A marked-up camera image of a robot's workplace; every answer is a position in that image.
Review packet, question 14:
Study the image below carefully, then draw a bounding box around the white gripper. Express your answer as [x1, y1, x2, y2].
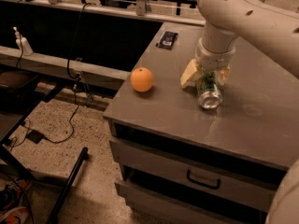
[180, 38, 235, 89]

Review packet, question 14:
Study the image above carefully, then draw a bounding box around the green soda can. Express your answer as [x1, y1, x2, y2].
[196, 72, 222, 109]

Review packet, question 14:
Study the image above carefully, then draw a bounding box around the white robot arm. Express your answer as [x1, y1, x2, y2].
[180, 0, 299, 109]

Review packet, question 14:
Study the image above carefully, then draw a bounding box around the dark snack bar wrapper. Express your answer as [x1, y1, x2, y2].
[156, 31, 178, 49]

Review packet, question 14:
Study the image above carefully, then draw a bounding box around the orange fruit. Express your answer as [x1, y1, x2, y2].
[130, 67, 153, 92]

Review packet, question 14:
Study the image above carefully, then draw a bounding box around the grey upper drawer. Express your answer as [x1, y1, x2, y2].
[109, 138, 277, 212]

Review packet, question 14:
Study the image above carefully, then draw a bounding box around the grey drawer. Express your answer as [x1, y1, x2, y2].
[115, 179, 243, 224]
[109, 138, 277, 212]

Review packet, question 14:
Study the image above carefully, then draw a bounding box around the black metal table leg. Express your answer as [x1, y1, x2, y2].
[46, 147, 88, 224]

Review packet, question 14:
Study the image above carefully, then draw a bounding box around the grey lower drawer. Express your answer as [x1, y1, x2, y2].
[115, 179, 243, 224]

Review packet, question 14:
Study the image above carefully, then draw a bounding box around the black power adapter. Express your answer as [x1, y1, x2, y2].
[26, 130, 44, 144]

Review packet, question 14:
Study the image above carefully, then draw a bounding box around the dark side desk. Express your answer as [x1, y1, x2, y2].
[0, 71, 65, 186]

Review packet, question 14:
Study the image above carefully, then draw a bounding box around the white dispenser bottle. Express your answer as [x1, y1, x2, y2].
[13, 27, 34, 56]

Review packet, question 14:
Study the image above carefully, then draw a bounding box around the orange white sneaker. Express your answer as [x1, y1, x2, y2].
[0, 178, 31, 224]

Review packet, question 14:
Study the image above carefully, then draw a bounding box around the black drawer handle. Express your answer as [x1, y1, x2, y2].
[186, 170, 221, 189]

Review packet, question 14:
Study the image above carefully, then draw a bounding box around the black power cable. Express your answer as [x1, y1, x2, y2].
[43, 3, 92, 145]

